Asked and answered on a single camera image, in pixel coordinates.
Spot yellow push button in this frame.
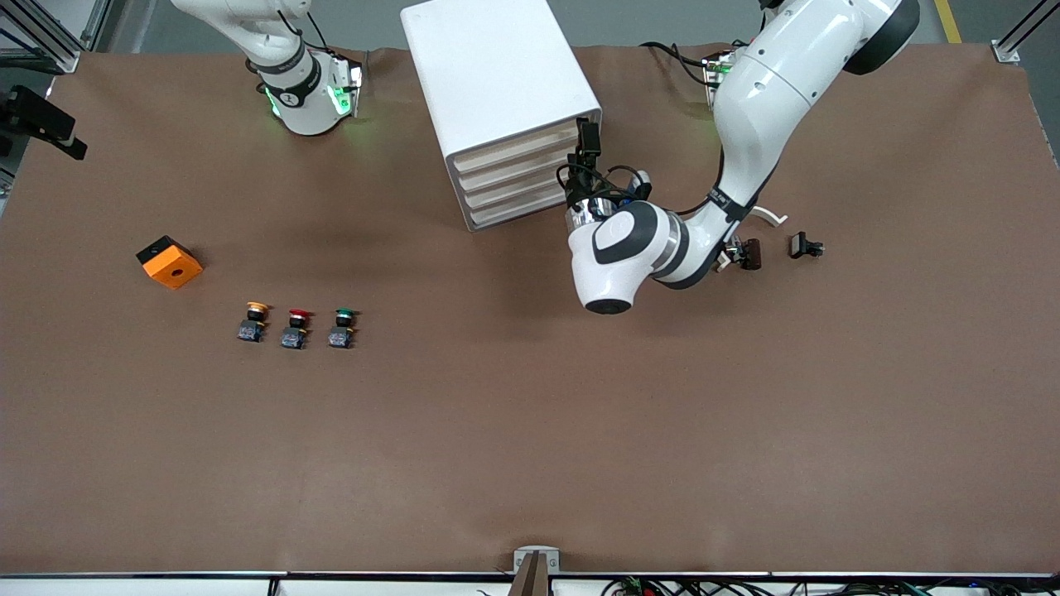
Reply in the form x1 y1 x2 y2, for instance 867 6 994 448
238 301 272 344

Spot green push button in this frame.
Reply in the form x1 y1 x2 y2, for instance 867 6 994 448
327 308 359 349

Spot red push button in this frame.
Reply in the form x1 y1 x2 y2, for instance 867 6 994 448
280 309 314 351

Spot white curved plastic clamp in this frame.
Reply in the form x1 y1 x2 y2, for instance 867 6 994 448
714 205 788 272

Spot orange box with hole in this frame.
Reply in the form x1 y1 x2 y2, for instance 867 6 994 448
136 235 204 291

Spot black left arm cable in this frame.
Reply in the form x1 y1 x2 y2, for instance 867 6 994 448
556 161 634 212

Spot aluminium frame post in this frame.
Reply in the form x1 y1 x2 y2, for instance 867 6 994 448
0 0 108 75
994 0 1060 65

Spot black base power cable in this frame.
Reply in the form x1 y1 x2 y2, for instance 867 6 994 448
642 41 717 88

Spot grey camera bracket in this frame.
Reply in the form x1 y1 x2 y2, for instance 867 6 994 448
512 545 561 596

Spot tangled coloured cables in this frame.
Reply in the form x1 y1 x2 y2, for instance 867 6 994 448
605 575 1060 596

